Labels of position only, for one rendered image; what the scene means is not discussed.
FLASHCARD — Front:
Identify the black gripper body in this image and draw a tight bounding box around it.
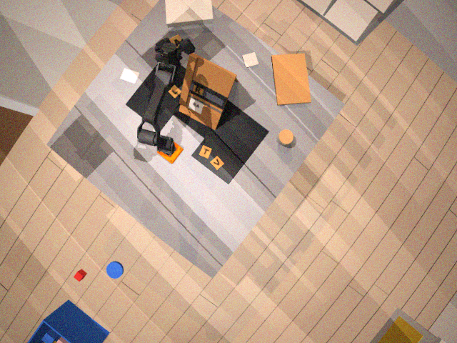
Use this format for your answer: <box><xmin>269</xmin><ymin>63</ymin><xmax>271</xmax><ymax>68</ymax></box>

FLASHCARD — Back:
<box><xmin>155</xmin><ymin>38</ymin><xmax>196</xmax><ymax>66</ymax></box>

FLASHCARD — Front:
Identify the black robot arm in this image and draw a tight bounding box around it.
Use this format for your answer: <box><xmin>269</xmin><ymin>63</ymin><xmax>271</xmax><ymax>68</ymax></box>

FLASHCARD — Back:
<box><xmin>137</xmin><ymin>37</ymin><xmax>179</xmax><ymax>156</ymax></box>

